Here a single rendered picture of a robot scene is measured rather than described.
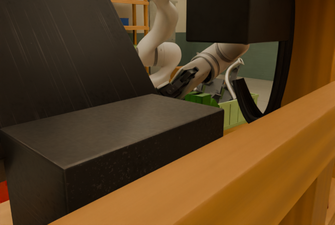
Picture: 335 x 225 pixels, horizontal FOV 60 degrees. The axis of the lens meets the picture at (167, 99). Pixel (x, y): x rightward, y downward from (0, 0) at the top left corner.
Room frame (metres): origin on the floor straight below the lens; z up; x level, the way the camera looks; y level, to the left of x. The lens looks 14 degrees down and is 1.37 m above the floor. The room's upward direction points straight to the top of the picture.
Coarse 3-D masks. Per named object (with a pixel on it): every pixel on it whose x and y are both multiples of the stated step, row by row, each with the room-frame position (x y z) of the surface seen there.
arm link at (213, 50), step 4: (212, 44) 0.86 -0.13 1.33; (216, 44) 0.83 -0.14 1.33; (208, 48) 0.84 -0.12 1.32; (212, 48) 0.83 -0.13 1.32; (216, 48) 0.82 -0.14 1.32; (200, 52) 0.84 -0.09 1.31; (204, 52) 0.82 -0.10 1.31; (208, 52) 0.82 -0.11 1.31; (212, 52) 0.82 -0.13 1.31; (216, 52) 0.82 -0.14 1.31; (216, 56) 0.81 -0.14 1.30; (220, 56) 0.81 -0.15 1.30; (216, 60) 0.80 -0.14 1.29; (220, 60) 0.81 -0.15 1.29; (224, 60) 0.81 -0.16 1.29; (228, 60) 0.81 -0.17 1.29; (220, 64) 0.81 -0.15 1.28; (224, 64) 0.82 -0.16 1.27; (228, 64) 0.83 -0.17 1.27; (220, 68) 0.81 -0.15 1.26; (224, 68) 0.83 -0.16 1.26; (220, 72) 0.82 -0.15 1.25
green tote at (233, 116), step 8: (256, 96) 1.81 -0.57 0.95; (224, 104) 1.60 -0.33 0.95; (232, 104) 1.66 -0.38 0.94; (256, 104) 1.82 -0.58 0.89; (224, 112) 1.61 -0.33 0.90; (232, 112) 1.66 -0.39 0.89; (240, 112) 1.71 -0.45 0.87; (224, 120) 1.61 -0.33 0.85; (232, 120) 1.66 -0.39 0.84; (240, 120) 1.72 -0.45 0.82; (224, 128) 1.62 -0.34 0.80
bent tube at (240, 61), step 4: (240, 60) 1.87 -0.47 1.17; (232, 64) 1.87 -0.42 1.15; (236, 64) 1.85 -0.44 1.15; (228, 68) 1.88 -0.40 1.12; (232, 68) 1.87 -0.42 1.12; (228, 72) 1.87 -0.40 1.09; (228, 76) 1.87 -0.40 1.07; (224, 80) 1.87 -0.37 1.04; (228, 80) 1.85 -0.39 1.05; (228, 84) 1.82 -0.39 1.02; (228, 88) 1.81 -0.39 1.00; (232, 88) 1.80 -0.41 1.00; (232, 92) 1.77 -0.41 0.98; (232, 96) 1.75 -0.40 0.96
